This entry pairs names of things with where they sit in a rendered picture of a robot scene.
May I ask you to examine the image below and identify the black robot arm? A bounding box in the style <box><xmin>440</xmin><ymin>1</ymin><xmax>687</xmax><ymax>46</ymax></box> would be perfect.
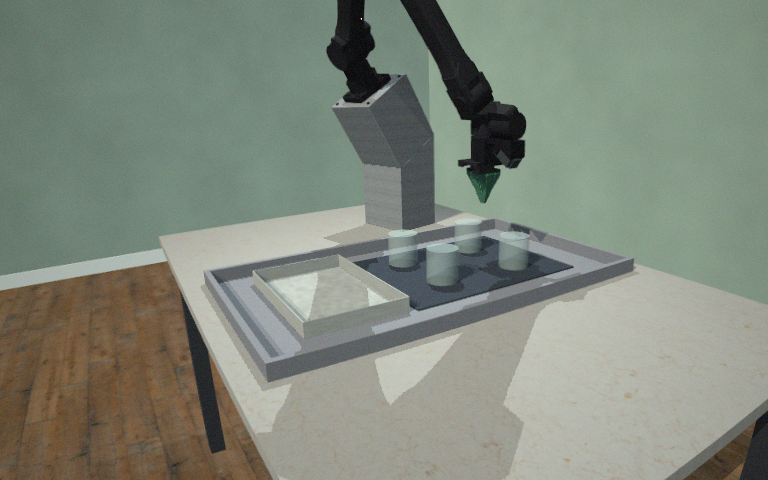
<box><xmin>326</xmin><ymin>0</ymin><xmax>526</xmax><ymax>169</ymax></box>

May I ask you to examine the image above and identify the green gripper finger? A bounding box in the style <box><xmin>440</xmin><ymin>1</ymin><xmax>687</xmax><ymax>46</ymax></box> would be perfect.
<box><xmin>477</xmin><ymin>172</ymin><xmax>500</xmax><ymax>203</ymax></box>
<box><xmin>467</xmin><ymin>171</ymin><xmax>493</xmax><ymax>203</ymax></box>

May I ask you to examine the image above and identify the clear glass jar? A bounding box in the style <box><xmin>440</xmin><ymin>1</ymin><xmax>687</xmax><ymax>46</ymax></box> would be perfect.
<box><xmin>388</xmin><ymin>230</ymin><xmax>418</xmax><ymax>267</ymax></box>
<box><xmin>455</xmin><ymin>219</ymin><xmax>482</xmax><ymax>253</ymax></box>
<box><xmin>426</xmin><ymin>243</ymin><xmax>459</xmax><ymax>286</ymax></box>
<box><xmin>498</xmin><ymin>231</ymin><xmax>529</xmax><ymax>270</ymax></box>

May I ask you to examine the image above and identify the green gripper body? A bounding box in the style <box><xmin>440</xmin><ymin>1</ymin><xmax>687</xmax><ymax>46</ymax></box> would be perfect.
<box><xmin>458</xmin><ymin>135</ymin><xmax>503</xmax><ymax>175</ymax></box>

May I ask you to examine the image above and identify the white shallow tray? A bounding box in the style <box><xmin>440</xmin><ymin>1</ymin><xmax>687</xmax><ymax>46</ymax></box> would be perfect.
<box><xmin>253</xmin><ymin>254</ymin><xmax>410</xmax><ymax>339</ymax></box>

